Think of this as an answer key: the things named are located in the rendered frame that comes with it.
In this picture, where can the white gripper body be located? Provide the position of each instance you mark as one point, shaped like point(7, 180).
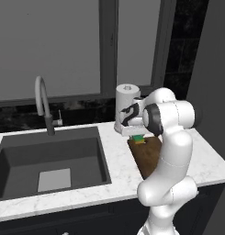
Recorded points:
point(132, 131)

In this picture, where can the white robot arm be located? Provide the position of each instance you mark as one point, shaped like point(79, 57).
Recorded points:
point(172, 153)

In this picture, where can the green and yellow sponge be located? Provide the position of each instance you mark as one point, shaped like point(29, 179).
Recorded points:
point(138, 139)

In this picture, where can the brown wooden cutting board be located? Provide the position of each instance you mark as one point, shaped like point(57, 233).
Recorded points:
point(147, 156)

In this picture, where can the dark blue counter cabinets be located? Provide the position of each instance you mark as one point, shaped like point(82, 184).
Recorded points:
point(86, 218)

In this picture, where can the white paper towel roll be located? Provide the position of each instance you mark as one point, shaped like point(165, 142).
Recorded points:
point(123, 101)

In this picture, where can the dark grey sink basin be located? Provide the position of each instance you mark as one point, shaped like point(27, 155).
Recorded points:
point(49, 162)

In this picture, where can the white and grey tap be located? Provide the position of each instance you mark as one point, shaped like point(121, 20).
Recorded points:
point(45, 107)

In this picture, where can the dark grey window frame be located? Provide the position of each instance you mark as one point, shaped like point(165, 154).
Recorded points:
point(108, 49)

